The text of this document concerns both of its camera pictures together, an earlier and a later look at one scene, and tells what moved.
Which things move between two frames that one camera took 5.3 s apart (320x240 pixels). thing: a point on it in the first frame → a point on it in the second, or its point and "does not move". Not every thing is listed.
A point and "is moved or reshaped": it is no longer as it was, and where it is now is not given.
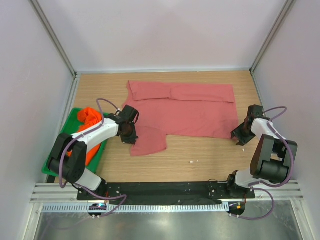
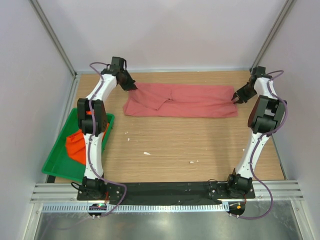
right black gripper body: (243, 134) → (245, 93)
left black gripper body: (130, 135) → (127, 82)
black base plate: (163, 191) does not move
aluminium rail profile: (51, 192) does not move
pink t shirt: (172, 109) is moved or reshaped
